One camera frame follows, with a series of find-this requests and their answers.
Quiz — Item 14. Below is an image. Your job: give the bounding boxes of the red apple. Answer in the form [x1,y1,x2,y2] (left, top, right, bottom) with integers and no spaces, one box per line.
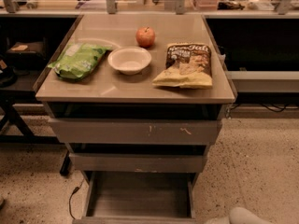
[135,27,155,48]

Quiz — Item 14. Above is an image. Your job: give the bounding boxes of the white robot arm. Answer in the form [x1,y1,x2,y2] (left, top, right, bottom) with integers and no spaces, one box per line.
[204,207,273,224]

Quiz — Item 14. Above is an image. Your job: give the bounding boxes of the white bowl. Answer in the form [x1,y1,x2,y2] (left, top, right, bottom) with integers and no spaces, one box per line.
[107,47,151,75]

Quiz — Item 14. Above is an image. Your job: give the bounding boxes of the grey top drawer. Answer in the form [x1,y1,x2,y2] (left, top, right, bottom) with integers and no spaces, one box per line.
[47,103,223,146]

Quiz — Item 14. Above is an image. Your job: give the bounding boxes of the grey drawer cabinet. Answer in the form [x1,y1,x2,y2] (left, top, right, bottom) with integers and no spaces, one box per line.
[33,13,238,179]

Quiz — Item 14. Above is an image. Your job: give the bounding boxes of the grey middle drawer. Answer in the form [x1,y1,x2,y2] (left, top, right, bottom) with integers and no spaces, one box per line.
[69,144,206,173]

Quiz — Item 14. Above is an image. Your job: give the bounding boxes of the grey bottom drawer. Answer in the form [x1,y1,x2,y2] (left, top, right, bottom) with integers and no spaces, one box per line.
[72,172,196,224]

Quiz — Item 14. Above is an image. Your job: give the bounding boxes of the grey drawer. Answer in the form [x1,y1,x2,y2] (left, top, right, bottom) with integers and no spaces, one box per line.
[47,103,223,146]
[69,144,206,173]
[72,172,196,224]

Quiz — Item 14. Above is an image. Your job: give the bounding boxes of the dark bag with label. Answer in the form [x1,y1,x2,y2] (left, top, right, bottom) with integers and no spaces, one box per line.
[6,41,47,70]

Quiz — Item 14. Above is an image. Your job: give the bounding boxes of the brown yellow chip bag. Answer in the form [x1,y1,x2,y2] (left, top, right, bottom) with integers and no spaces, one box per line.
[152,42,213,89]

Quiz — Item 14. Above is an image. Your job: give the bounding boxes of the green chip bag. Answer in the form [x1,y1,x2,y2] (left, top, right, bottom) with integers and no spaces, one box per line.
[48,43,111,81]

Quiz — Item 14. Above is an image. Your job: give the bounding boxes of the black cable on floor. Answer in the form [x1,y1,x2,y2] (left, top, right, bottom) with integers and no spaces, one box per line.
[68,178,86,221]

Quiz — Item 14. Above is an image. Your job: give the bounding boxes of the black table stand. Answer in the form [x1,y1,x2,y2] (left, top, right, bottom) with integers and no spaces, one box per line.
[0,93,72,176]

